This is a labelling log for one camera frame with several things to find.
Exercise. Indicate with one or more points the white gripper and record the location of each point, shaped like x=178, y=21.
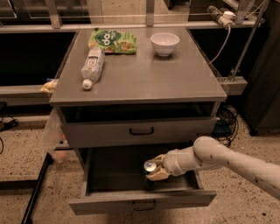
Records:
x=172, y=164

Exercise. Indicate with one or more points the blue silver redbull can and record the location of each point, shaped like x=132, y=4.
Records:
x=149, y=167

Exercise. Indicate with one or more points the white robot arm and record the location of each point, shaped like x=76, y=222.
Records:
x=208, y=153

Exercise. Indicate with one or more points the open grey middle drawer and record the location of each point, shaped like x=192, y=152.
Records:
x=114, y=177

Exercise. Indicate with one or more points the grey drawer cabinet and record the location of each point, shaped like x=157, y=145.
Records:
x=142, y=86

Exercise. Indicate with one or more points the grey top drawer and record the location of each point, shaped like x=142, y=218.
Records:
x=120, y=133

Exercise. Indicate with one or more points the clear plastic bag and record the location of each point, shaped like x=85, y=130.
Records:
x=53, y=140

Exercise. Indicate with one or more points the clear plastic water bottle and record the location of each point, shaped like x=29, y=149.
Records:
x=92, y=69

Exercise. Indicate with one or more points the dark grey side cabinet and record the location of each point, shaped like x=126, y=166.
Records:
x=260, y=102

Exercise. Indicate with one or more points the white ceramic bowl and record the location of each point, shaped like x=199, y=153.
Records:
x=164, y=43

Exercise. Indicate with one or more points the green snack bag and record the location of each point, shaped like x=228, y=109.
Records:
x=112, y=41

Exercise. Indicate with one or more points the yellow snack packet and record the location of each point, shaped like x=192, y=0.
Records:
x=49, y=87

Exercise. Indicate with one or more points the white power strip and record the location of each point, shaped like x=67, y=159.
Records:
x=224, y=19

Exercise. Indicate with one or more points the black middle drawer handle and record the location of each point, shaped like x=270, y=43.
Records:
x=140, y=206

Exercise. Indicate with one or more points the black drawer handle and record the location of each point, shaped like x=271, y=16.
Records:
x=140, y=206
x=141, y=132

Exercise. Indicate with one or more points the black top drawer handle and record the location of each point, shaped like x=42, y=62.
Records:
x=141, y=132

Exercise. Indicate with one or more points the black metal floor frame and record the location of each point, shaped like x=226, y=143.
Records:
x=34, y=184

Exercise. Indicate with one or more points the grey metal rail frame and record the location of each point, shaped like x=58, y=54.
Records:
x=31, y=95

